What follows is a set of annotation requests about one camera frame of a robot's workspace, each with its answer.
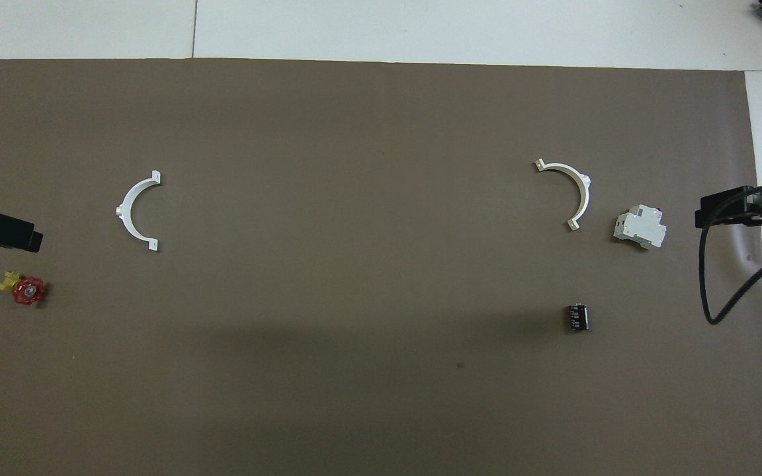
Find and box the white half-ring pipe clamp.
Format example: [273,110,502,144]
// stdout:
[115,170,162,253]
[534,158,591,231]

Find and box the white circuit breaker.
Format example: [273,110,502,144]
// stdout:
[613,205,667,251]

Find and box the brown table mat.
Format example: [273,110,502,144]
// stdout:
[0,58,762,476]

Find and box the red-handled brass valve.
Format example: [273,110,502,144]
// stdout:
[0,270,47,306]

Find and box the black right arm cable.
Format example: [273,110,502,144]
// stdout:
[700,184,762,325]

